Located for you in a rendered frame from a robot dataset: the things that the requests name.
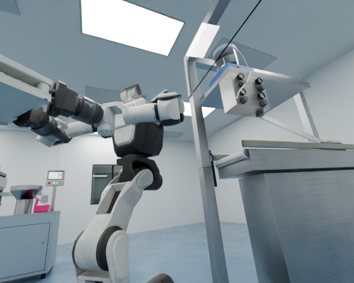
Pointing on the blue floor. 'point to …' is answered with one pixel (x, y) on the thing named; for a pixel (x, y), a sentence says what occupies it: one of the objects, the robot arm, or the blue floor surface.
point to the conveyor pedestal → (307, 226)
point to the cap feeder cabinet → (22, 245)
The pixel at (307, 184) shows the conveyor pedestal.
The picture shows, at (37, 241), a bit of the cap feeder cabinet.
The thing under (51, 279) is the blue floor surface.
